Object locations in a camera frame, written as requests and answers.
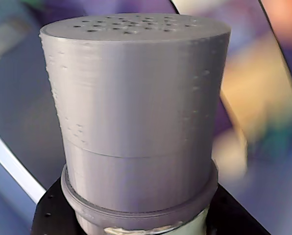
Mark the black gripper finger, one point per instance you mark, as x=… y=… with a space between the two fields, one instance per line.
x=53 y=215
x=231 y=215

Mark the gray salt shaker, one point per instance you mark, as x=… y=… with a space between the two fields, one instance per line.
x=136 y=110

